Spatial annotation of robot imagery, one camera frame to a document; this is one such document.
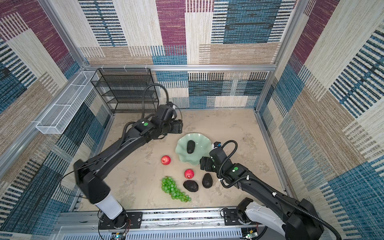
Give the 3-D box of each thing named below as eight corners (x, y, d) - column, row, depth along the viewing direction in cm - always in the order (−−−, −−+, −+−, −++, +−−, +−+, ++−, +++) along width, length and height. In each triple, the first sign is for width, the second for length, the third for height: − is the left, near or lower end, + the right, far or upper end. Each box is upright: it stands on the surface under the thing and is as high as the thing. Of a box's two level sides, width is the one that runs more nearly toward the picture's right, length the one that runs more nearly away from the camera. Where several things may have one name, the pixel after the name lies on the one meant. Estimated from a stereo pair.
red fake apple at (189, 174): (184, 178, 87) (184, 176, 84) (184, 171, 90) (184, 169, 87) (194, 178, 87) (194, 176, 84) (194, 171, 90) (194, 169, 87)
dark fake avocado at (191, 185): (183, 186, 85) (182, 184, 82) (187, 179, 87) (187, 176, 84) (195, 194, 82) (195, 192, 79) (199, 186, 85) (200, 184, 82)
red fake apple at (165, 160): (161, 165, 93) (160, 162, 89) (162, 158, 96) (161, 155, 92) (170, 165, 93) (169, 162, 89) (171, 158, 96) (170, 155, 92)
